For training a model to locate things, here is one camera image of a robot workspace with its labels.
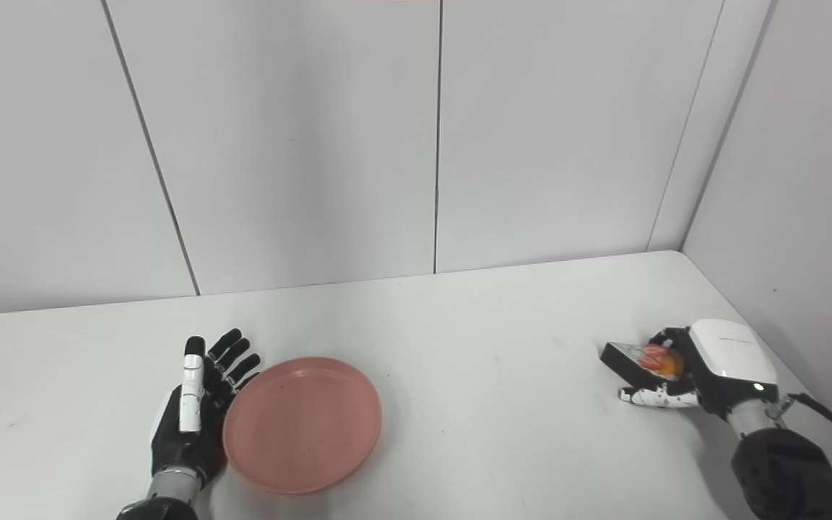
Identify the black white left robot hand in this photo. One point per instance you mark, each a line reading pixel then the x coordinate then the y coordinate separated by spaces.
pixel 188 433

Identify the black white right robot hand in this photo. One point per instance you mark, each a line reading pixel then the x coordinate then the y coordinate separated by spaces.
pixel 730 361

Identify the chocolate cake slice with fruit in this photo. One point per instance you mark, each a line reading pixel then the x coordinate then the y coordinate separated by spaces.
pixel 633 365

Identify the pink round plate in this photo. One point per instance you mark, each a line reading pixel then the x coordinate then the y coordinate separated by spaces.
pixel 300 426

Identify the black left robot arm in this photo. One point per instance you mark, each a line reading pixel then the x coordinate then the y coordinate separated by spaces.
pixel 163 502

